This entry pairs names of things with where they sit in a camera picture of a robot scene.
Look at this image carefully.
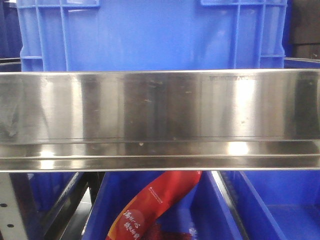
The blue bin centre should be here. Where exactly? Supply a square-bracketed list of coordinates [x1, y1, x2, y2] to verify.
[82, 171, 243, 240]

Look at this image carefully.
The blue bin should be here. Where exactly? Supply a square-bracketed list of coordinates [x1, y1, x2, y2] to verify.
[27, 172, 76, 212]
[82, 171, 243, 240]
[222, 170, 320, 240]

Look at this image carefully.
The blue bin left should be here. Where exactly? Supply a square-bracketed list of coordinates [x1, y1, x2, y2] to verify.
[27, 172, 76, 212]

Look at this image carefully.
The blue bin right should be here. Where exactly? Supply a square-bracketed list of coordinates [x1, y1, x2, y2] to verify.
[222, 170, 320, 240]

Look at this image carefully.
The red snack package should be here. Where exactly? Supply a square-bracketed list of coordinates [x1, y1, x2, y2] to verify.
[106, 170, 202, 240]

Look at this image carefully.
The large blue plastic crate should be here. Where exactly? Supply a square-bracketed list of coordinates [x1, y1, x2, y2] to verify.
[16, 0, 287, 72]

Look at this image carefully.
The stainless steel conveyor rail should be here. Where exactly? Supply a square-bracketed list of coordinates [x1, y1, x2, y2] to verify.
[0, 69, 320, 173]

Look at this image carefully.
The dark metal shelf rail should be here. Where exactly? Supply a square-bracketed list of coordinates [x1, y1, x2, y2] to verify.
[41, 172, 105, 240]

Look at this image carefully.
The white perforated frame post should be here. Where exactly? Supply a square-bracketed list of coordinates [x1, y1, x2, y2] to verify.
[0, 173, 28, 240]

